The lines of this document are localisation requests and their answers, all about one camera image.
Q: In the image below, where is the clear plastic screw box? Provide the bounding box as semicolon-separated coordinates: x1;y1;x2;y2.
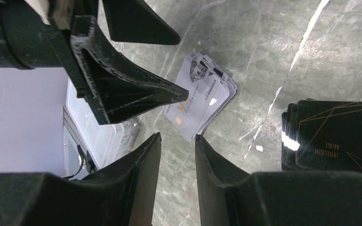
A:
63;81;140;174

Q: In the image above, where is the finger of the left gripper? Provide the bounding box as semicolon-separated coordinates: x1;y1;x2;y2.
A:
70;16;189;125
102;0;181;45

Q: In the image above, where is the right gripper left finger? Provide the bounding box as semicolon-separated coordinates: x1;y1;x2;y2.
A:
0;133;161;226

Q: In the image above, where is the silver credit card stack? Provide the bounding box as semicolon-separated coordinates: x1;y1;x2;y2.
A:
164;53;238;141

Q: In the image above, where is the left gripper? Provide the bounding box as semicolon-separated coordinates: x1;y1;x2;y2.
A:
0;0;85;69

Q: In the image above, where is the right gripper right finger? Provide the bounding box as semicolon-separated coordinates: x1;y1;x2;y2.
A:
195;135;362;226

